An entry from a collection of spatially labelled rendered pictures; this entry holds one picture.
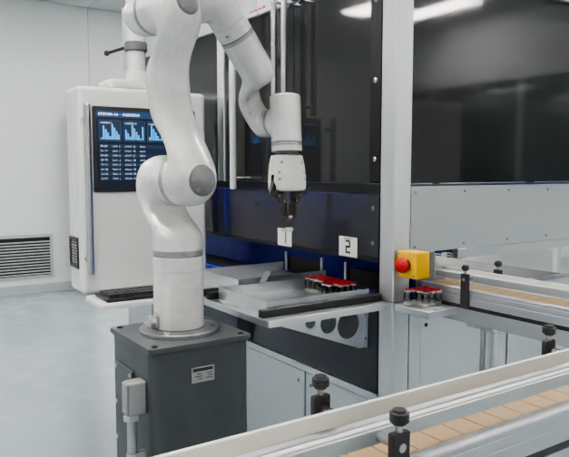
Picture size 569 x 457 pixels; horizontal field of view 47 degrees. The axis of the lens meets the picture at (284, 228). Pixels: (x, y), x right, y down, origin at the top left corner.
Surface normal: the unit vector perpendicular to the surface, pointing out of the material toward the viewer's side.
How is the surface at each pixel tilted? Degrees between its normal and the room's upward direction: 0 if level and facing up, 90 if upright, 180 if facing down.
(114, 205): 90
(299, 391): 90
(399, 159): 90
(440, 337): 90
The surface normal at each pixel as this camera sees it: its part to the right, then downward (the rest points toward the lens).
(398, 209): 0.56, 0.07
